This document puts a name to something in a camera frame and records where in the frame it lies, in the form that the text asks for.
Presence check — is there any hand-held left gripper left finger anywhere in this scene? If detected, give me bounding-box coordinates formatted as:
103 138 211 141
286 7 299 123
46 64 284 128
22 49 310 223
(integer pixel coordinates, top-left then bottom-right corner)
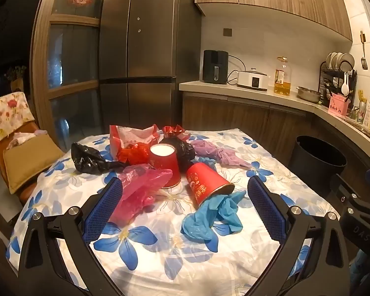
18 177 124 296

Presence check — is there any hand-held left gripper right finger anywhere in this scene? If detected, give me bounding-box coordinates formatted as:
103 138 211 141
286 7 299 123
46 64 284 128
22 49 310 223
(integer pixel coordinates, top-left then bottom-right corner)
245 176 350 296

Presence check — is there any blue rubber glove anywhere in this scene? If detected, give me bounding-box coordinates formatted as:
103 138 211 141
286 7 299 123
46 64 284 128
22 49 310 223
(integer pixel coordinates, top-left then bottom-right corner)
214 190 246 233
181 203 219 253

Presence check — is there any pink plastic bag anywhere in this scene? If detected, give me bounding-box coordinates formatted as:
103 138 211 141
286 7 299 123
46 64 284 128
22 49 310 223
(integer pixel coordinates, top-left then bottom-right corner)
108 163 174 224

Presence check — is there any black trash bin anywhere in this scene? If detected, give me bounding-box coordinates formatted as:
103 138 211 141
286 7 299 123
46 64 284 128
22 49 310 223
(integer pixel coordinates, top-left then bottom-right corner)
288 135 347 192

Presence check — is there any long black plastic bag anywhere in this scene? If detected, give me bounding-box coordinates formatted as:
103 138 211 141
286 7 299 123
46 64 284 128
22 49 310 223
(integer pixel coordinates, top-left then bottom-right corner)
71 142 128 176

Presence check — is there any red plastic bag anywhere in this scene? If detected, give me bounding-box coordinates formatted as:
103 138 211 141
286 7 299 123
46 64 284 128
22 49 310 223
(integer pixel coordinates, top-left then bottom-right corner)
117 143 150 165

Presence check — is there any purple plastic bag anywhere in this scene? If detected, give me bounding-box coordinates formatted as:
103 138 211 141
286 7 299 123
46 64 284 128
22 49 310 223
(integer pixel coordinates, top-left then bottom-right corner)
189 140 253 168

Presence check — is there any red paper cup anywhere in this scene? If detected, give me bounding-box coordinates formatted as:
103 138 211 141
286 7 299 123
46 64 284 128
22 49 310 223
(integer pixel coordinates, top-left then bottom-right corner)
148 144 182 189
185 162 235 207

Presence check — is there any red snack packet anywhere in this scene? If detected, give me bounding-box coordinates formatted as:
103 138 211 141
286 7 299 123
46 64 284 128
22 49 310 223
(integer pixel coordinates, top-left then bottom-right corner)
109 124 161 162

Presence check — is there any round black plastic bag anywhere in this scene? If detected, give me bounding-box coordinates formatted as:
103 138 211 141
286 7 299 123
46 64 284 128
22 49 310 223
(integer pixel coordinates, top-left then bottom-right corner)
160 137 196 171

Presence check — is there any red shiny wrapper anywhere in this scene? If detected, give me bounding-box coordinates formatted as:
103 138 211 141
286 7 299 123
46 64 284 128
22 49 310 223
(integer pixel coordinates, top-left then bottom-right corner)
162 125 192 142

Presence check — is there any blue cloth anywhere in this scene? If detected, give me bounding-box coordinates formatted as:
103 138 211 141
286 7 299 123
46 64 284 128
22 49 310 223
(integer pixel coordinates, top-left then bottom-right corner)
354 248 370 287

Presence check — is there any pink utensil holder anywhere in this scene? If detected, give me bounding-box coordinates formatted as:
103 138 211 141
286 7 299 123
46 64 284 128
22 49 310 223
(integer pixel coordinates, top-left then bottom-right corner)
328 92 350 118

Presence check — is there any blue floral tablecloth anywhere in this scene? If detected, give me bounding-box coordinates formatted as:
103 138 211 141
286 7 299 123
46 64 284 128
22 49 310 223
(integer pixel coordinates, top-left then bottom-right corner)
6 126 343 296

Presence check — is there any tan seat cushion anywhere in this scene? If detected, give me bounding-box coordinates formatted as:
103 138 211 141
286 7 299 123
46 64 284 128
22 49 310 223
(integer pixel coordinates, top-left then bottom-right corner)
3 134 65 195

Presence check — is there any steel pot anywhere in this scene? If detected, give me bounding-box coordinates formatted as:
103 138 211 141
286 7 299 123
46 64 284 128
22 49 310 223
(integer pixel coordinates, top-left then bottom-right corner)
297 86 324 103

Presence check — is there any kitchen counter with wooden cabinets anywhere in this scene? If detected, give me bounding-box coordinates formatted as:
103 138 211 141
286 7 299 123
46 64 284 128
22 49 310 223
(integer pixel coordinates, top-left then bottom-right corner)
179 81 370 173

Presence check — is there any black dish rack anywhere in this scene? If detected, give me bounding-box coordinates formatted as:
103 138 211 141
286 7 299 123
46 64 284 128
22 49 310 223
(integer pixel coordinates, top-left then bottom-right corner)
319 62 358 111

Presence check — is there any pink cloth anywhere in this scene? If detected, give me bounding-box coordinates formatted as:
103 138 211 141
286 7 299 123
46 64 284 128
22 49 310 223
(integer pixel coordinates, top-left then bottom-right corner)
6 131 48 148

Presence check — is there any brown chair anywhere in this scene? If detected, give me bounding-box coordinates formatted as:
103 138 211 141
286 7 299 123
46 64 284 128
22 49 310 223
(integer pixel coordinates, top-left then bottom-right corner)
0 92 65 205

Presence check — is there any hanging metal spatula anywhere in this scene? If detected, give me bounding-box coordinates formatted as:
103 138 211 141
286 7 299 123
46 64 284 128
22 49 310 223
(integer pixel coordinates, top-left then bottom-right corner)
360 31 368 70

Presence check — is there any row of plates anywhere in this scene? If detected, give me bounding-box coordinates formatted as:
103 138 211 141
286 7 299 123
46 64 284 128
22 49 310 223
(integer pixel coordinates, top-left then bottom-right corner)
326 52 356 71

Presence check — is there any cooking oil bottle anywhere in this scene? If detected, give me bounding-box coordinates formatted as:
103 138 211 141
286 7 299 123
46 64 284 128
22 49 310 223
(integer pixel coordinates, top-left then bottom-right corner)
274 57 292 96

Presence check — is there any white slow cooker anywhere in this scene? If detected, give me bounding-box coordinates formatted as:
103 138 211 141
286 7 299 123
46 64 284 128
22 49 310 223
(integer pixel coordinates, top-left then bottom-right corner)
237 67 269 92

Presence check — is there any floral chair cover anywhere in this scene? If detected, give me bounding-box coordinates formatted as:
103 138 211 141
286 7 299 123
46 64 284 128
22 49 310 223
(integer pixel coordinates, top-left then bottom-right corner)
0 92 36 139

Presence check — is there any steel refrigerator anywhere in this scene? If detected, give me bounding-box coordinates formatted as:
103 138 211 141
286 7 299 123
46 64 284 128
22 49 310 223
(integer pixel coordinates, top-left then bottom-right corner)
99 0 202 131

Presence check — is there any black air fryer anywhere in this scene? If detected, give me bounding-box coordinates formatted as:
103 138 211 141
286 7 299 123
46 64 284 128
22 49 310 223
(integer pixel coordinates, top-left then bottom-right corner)
203 50 229 84

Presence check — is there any wooden glass-door cabinet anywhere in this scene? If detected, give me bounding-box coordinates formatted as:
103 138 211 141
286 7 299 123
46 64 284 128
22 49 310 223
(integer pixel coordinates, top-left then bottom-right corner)
29 0 111 151

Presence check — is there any dried flower bunch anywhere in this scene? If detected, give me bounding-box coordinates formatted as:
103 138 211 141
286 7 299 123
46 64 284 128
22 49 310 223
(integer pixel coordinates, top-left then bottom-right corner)
4 65 28 82

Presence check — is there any black power cable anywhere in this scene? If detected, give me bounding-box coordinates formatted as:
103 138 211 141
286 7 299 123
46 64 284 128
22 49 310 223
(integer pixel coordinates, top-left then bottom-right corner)
227 55 247 85

